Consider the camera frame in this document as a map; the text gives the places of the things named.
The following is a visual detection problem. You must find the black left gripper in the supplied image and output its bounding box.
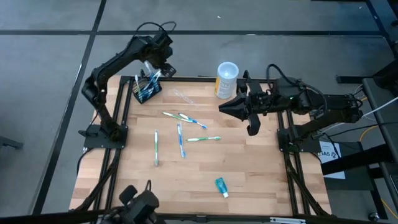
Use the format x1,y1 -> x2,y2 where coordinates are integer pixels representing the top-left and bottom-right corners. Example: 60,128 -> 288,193
141,33 -> 177,78

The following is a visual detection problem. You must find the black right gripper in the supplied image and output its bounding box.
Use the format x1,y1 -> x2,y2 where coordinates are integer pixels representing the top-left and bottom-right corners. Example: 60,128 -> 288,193
218,79 -> 282,137

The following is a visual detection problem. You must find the blue white toothbrush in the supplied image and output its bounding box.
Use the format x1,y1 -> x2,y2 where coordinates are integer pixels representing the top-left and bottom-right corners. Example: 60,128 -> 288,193
178,112 -> 208,130
144,60 -> 155,82
177,123 -> 187,159

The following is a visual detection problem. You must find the black wire caddy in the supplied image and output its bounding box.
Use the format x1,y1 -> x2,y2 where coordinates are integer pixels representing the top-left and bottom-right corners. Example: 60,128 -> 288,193
132,76 -> 163,105

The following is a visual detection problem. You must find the clear plastic wrapper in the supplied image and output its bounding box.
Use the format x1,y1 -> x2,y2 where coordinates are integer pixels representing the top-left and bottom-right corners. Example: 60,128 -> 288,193
172,88 -> 200,109

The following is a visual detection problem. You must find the green white toothbrush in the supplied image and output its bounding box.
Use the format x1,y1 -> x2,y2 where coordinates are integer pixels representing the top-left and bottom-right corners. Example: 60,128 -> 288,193
162,111 -> 188,123
186,135 -> 223,143

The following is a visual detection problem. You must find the white wipes canister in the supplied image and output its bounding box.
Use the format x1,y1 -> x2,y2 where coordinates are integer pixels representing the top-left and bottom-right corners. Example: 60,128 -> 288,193
214,61 -> 239,100

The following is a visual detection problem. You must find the white paper sign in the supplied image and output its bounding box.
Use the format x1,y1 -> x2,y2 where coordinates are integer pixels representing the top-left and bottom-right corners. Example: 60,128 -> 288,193
318,141 -> 346,180

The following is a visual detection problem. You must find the black bulky device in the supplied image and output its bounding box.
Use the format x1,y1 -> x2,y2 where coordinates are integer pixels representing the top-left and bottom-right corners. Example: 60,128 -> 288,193
102,179 -> 160,224

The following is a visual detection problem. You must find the black side desk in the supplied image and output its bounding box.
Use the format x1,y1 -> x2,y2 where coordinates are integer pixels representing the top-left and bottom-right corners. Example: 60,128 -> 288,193
320,58 -> 398,224

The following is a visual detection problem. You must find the black metal beam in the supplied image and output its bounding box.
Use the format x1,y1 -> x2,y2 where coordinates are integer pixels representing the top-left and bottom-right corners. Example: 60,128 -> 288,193
365,0 -> 398,58

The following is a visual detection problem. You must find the office chair base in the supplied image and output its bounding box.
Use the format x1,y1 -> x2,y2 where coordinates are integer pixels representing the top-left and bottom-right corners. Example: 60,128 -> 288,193
0,136 -> 24,150

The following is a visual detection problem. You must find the black rig crossbar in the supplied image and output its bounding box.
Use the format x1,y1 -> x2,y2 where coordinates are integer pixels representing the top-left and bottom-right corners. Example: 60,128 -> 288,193
0,208 -> 398,224

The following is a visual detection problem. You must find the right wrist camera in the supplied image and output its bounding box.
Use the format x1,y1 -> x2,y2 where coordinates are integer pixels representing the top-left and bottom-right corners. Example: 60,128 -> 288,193
247,80 -> 264,96

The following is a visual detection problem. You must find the black table frame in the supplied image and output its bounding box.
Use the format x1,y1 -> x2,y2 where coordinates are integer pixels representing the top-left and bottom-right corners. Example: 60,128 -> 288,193
70,74 -> 333,218

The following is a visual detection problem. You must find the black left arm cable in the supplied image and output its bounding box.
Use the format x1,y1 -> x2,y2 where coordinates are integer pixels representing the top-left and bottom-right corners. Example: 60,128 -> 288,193
135,21 -> 177,40

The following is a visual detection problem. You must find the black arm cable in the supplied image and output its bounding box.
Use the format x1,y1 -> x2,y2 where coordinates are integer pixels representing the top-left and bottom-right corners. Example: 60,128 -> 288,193
266,63 -> 328,119
135,21 -> 177,40

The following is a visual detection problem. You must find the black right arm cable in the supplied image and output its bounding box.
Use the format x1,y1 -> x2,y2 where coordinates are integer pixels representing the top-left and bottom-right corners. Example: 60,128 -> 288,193
266,63 -> 328,119

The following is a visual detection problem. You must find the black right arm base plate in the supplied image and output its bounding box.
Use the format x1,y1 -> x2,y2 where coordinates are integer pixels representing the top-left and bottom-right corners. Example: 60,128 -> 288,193
278,127 -> 321,153

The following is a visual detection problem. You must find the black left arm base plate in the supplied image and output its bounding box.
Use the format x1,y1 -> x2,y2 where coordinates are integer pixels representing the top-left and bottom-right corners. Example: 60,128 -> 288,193
77,124 -> 129,149

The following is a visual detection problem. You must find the silver frame bracket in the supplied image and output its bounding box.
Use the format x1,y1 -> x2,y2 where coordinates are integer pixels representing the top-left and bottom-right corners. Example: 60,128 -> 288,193
269,217 -> 307,224

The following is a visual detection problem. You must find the yellow floor cable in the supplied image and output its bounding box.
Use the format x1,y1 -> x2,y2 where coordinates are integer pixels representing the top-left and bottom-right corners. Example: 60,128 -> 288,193
359,124 -> 398,215

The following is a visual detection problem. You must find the white cable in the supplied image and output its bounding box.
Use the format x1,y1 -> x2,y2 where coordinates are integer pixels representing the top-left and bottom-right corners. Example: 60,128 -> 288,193
323,85 -> 398,133

